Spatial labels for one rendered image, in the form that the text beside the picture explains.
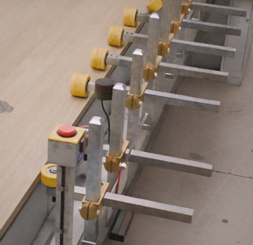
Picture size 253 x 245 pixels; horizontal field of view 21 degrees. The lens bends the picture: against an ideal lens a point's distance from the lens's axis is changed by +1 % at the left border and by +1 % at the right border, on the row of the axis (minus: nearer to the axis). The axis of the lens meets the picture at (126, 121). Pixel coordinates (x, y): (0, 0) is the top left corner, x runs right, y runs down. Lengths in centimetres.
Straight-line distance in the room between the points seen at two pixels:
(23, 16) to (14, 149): 115
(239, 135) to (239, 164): 33
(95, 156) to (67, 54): 97
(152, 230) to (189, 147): 83
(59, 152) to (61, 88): 95
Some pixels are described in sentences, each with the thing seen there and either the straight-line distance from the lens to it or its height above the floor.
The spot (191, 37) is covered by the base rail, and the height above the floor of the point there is 70.
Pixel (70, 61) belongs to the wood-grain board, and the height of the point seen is 90.
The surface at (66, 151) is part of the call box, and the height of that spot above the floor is 119.
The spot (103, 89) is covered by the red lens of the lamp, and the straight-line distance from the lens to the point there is 204.
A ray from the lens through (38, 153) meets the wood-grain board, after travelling 210.
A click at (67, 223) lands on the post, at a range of 168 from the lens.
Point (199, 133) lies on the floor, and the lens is 411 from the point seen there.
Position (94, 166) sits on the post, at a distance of 189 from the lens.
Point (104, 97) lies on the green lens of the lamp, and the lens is 205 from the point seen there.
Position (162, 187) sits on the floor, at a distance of 358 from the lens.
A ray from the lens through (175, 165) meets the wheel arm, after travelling 217.
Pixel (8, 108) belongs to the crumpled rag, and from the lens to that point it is 233.
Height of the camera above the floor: 200
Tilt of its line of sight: 29 degrees down
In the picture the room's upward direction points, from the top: 4 degrees clockwise
